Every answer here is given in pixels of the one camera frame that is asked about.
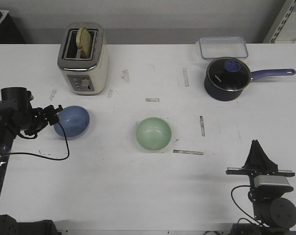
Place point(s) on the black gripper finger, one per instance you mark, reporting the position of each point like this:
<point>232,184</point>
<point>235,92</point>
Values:
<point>57,109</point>
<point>265,164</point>
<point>250,161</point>

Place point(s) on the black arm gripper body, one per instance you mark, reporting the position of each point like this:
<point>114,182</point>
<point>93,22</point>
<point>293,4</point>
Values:
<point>41,117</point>
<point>254,172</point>

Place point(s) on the blue bowl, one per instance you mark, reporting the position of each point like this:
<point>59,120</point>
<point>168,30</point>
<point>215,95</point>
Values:
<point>75,121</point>

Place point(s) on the green bowl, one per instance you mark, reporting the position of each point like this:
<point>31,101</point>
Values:
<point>153,134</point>

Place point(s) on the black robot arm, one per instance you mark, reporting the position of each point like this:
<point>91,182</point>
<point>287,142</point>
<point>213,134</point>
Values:
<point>24,121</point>
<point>272,213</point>

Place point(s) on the cream two-slot toaster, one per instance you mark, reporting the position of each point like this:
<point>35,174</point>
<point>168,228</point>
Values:
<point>84,76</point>

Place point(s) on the toast slice in toaster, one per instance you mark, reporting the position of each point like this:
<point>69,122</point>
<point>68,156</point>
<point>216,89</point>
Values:
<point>84,42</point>

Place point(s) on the dark blue saucepan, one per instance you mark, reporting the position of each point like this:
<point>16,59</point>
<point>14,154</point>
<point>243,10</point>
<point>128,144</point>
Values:
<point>222,95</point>

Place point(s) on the glass pot lid blue knob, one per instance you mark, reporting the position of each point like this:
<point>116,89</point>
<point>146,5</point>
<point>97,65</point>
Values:
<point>229,74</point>

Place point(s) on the clear plastic food container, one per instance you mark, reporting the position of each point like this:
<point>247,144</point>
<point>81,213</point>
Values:
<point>222,46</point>

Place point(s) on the white slotted shelf upright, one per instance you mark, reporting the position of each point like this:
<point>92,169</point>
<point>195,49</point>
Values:
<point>283,29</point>

